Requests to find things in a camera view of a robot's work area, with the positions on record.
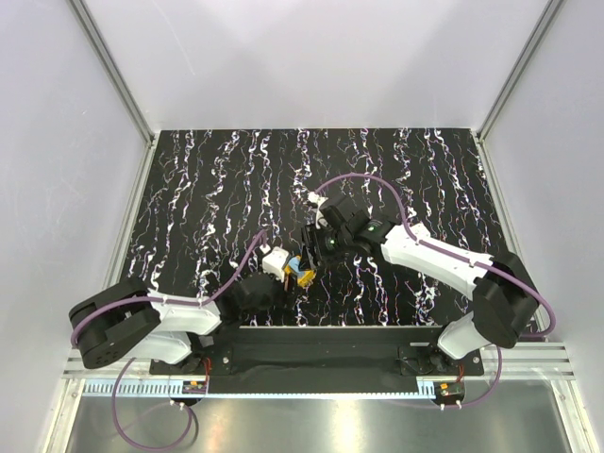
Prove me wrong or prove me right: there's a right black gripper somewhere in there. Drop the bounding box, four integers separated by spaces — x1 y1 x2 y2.
298 222 352 272

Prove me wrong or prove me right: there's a yellow socket block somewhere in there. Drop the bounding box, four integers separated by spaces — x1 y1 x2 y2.
296 270 316 288

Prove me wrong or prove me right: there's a light blue plug adapter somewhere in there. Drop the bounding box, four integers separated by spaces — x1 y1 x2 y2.
285 256 305 277

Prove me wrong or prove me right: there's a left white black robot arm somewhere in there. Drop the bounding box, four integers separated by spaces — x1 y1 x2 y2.
68 265 307 374

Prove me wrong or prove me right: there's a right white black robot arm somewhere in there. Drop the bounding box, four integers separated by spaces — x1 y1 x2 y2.
300 193 539 375

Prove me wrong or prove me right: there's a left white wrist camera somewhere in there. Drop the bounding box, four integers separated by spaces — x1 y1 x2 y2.
260 245 292 281

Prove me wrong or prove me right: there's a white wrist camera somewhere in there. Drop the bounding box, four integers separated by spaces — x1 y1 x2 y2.
260 245 292 281
305 192 328 224

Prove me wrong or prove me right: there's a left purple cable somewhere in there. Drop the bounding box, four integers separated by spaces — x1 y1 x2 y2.
69 228 270 449

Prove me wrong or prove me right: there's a purple cable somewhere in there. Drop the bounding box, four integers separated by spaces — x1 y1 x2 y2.
69 228 270 449
315 173 558 410

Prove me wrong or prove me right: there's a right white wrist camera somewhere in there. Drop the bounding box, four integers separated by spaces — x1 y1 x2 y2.
305 192 328 224

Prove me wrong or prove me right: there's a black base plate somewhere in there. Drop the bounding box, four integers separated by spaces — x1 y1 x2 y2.
118 327 487 399

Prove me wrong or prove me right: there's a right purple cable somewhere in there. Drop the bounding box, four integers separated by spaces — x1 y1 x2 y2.
315 173 558 410

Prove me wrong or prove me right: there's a left aluminium frame post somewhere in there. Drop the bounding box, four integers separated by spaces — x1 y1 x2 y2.
66 0 155 145

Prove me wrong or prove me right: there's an aluminium frame post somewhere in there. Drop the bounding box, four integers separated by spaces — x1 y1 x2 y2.
66 0 155 145
476 0 566 143

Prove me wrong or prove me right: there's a right aluminium frame post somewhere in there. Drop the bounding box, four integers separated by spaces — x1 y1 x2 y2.
476 0 566 143

